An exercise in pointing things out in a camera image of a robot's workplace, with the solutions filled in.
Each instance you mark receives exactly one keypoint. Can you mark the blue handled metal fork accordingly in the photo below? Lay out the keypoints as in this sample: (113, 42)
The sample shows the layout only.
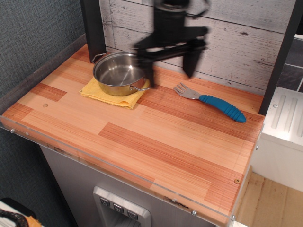
(225, 107)

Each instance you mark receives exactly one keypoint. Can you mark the silver dispenser panel with buttons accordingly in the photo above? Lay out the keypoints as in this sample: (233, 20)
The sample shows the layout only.
(116, 211)

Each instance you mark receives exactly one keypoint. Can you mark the dark metal post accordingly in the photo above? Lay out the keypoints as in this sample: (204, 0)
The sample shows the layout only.
(93, 25)
(282, 56)

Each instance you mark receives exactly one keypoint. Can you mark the clear acrylic table edge guard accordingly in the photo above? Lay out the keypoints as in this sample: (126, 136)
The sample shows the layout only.
(197, 164)

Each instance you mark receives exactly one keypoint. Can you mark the white ribbed toy sink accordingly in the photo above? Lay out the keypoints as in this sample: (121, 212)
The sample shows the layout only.
(278, 154)

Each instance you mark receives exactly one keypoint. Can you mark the yellow folded cloth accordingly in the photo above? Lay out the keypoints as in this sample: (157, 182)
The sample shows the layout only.
(92, 90)

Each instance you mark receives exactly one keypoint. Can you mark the left dark metal post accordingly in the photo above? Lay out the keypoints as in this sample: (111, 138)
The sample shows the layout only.
(93, 25)

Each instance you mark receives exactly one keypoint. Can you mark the stainless steel pot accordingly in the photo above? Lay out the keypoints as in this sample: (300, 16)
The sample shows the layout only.
(117, 74)

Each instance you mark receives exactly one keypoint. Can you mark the orange and black object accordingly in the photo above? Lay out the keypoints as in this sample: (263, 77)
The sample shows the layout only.
(14, 214)

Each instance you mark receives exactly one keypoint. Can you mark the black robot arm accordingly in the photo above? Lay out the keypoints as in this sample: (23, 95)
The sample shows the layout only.
(172, 4)

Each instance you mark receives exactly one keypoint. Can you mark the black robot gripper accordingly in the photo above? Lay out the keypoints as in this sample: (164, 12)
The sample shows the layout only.
(170, 38)

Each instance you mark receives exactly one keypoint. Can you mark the right dark metal post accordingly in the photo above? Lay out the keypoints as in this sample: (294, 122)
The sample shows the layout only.
(282, 56)

